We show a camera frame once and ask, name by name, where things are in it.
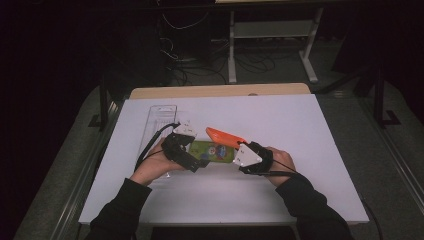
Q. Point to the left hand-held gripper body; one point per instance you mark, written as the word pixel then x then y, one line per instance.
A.
pixel 176 150

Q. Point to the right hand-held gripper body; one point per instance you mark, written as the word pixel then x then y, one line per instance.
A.
pixel 248 158

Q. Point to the green cartoon print phone case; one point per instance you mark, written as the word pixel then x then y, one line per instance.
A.
pixel 211 151

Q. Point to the orange phone case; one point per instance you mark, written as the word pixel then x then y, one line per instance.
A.
pixel 223 136

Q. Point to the clear plastic tray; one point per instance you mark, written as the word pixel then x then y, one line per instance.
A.
pixel 160 116

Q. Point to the person's left hand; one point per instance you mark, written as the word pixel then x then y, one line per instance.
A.
pixel 153 166

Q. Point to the person's right hand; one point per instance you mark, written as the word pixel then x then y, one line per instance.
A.
pixel 283 160

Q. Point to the light wooden table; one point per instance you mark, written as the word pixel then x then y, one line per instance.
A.
pixel 216 90

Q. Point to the black metal stand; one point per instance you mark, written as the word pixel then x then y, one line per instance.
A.
pixel 379 100
pixel 104 106

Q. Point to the white metal table frame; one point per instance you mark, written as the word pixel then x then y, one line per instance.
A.
pixel 273 29

